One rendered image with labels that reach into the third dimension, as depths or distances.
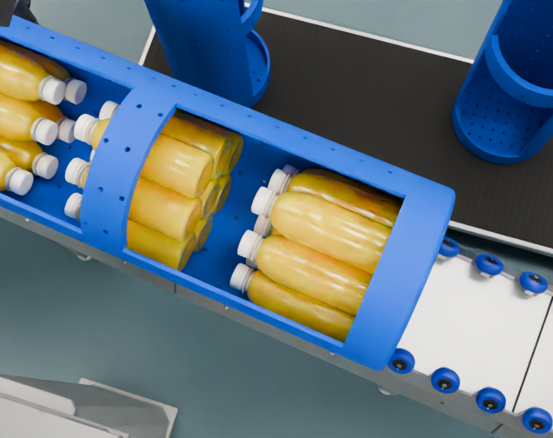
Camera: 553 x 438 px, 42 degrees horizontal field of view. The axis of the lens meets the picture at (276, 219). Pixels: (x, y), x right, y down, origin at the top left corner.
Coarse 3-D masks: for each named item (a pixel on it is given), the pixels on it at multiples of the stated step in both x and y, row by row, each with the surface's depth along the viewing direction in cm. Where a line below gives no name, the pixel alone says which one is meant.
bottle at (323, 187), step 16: (288, 176) 107; (304, 176) 106; (320, 176) 106; (304, 192) 105; (320, 192) 104; (336, 192) 104; (352, 192) 105; (352, 208) 103; (368, 208) 103; (384, 208) 104; (400, 208) 105
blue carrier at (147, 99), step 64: (64, 64) 123; (128, 64) 107; (128, 128) 98; (256, 128) 100; (0, 192) 119; (64, 192) 123; (128, 192) 97; (256, 192) 122; (384, 192) 114; (448, 192) 99; (128, 256) 104; (192, 256) 118; (384, 256) 92; (384, 320) 93
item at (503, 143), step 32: (512, 0) 170; (544, 0) 175; (512, 32) 189; (544, 32) 188; (480, 64) 201; (512, 64) 207; (544, 64) 200; (480, 96) 212; (512, 96) 169; (544, 96) 163; (480, 128) 209; (512, 128) 209; (544, 128) 181; (512, 160) 204
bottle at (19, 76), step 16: (0, 48) 113; (0, 64) 111; (16, 64) 111; (32, 64) 112; (0, 80) 112; (16, 80) 111; (32, 80) 112; (48, 80) 113; (16, 96) 113; (32, 96) 113
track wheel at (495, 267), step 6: (480, 258) 118; (486, 258) 118; (492, 258) 118; (480, 264) 117; (486, 264) 117; (492, 264) 117; (498, 264) 118; (486, 270) 117; (492, 270) 117; (498, 270) 117
